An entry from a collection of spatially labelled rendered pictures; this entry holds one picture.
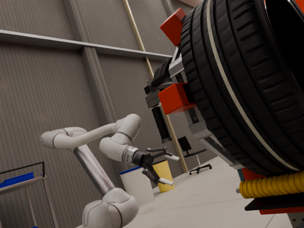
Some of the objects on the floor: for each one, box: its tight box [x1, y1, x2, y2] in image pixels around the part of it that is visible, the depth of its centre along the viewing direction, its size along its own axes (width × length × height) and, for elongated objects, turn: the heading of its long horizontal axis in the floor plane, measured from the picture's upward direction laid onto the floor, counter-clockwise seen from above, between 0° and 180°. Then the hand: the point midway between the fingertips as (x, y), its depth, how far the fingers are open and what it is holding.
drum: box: [152, 159, 175, 192], centre depth 500 cm, size 37×37×58 cm
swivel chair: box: [177, 136, 212, 175], centre depth 607 cm, size 59×59×92 cm
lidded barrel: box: [119, 166, 155, 206], centre depth 447 cm, size 52×52×64 cm
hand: (173, 171), depth 119 cm, fingers open, 13 cm apart
